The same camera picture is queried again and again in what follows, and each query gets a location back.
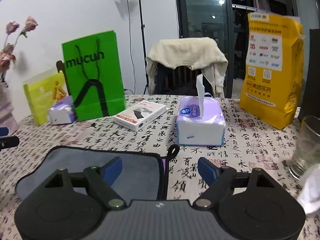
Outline green mucun paper bag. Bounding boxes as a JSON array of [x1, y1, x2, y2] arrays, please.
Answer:
[[62, 30, 125, 121]]

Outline pink speckled vase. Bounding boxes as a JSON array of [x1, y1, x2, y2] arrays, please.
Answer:
[[0, 82, 18, 137]]

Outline black sliding glass door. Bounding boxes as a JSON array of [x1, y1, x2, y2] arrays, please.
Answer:
[[176, 0, 298, 99]]

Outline grey microfibre towel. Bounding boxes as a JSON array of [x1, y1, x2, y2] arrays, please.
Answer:
[[15, 144, 181, 202]]

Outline clear drinking glass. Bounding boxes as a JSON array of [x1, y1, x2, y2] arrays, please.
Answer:
[[289, 115, 320, 179]]

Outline white product box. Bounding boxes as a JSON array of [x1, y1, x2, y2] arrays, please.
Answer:
[[113, 100, 167, 132]]

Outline calligraphy print tablecloth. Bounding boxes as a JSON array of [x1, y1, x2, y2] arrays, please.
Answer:
[[0, 94, 320, 240]]

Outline purple tissue pack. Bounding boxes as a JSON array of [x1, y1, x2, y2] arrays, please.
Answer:
[[175, 74, 227, 147], [48, 95, 76, 125]]

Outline purple tissue pack left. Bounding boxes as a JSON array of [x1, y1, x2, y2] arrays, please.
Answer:
[[48, 95, 76, 125]]

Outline yellow-green paper bag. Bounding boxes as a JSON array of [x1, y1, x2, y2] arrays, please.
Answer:
[[23, 68, 68, 125]]

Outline yellow printed paper bag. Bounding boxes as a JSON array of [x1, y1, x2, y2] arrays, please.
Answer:
[[239, 12, 304, 129]]

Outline cream garment on chair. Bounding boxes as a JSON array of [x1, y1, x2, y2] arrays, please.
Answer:
[[146, 37, 228, 98]]

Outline purple tissue pack right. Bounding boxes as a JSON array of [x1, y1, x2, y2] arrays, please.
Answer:
[[175, 74, 227, 147]]

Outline dark wooden chair left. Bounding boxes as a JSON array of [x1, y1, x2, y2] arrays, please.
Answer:
[[56, 60, 67, 81]]

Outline dried pink roses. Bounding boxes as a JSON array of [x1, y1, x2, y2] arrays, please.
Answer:
[[1, 16, 38, 83]]

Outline dark chair behind table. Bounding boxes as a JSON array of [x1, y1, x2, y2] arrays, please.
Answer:
[[146, 62, 215, 96]]

